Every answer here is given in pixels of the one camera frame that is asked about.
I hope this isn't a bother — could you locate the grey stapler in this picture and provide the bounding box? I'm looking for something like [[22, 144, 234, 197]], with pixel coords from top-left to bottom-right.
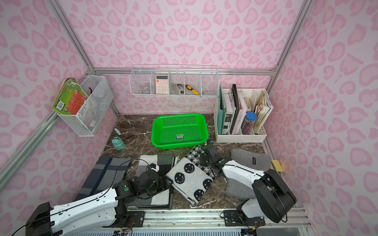
[[171, 84, 185, 95]]

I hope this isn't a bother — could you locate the small mint cap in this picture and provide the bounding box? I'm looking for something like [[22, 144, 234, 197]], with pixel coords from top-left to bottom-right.
[[114, 128, 122, 136]]

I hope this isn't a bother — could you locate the green plastic basket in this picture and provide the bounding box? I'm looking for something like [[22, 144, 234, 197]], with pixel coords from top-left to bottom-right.
[[151, 113, 209, 149]]

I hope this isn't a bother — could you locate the pink white calculator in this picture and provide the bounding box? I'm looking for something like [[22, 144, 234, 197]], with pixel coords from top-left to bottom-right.
[[155, 75, 169, 94]]

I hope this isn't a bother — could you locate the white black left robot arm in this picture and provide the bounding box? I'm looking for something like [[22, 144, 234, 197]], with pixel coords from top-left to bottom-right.
[[25, 169, 173, 236]]

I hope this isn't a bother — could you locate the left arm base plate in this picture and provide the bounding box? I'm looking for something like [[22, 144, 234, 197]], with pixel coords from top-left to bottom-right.
[[104, 211, 145, 229]]

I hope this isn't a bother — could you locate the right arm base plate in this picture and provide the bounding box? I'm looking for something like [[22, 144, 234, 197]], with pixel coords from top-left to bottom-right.
[[220, 210, 266, 228]]

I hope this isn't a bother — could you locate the black binder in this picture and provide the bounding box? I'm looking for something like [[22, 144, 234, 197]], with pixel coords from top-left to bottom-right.
[[230, 84, 241, 135]]

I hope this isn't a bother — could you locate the green red booklet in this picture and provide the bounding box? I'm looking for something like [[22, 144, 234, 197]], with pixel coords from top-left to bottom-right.
[[51, 78, 89, 115]]

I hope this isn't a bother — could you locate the navy grey plaid scarf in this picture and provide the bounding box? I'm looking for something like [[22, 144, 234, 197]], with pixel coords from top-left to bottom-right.
[[74, 155, 131, 201]]

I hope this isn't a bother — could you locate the pink book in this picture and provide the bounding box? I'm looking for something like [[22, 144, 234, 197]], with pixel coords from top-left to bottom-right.
[[232, 89, 248, 135]]

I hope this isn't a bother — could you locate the smiley houndstooth scarf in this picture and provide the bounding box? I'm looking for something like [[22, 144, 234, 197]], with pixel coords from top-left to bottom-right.
[[166, 145, 216, 205]]

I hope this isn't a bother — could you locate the white desktop file organizer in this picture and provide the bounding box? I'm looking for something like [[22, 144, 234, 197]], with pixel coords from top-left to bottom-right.
[[214, 96, 267, 143]]

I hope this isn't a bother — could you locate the round tape dispenser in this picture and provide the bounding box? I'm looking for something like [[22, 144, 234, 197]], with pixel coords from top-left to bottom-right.
[[141, 86, 151, 94]]

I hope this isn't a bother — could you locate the blue lid pencil jar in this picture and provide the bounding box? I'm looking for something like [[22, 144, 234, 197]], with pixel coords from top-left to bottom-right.
[[241, 112, 257, 135]]

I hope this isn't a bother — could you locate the clear wall shelf organizer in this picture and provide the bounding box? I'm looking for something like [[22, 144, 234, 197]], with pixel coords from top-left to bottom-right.
[[129, 65, 220, 98]]

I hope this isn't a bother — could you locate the yellow sticky note pad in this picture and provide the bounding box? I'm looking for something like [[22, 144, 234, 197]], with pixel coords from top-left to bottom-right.
[[272, 160, 284, 173]]

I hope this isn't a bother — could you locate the green folder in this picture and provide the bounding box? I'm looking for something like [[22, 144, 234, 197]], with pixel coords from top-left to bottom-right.
[[217, 86, 226, 135]]

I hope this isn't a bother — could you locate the plain grey scarf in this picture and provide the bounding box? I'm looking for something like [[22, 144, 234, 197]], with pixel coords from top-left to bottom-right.
[[225, 149, 271, 200]]

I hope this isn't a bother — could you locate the black white checkered scarf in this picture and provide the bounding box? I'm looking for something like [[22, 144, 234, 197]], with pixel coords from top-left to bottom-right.
[[129, 154, 177, 209]]

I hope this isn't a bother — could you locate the beige paper stack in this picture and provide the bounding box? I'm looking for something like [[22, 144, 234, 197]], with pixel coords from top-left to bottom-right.
[[245, 89, 274, 134]]

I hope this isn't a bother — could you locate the white wire wall basket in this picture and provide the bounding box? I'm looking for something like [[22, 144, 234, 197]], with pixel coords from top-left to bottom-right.
[[57, 75, 114, 137]]

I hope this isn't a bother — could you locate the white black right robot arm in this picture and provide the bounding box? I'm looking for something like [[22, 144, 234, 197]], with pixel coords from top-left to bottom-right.
[[200, 144, 297, 223]]

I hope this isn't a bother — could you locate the yellow black utility knife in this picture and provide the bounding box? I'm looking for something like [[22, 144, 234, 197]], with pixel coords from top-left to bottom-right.
[[185, 84, 200, 95]]

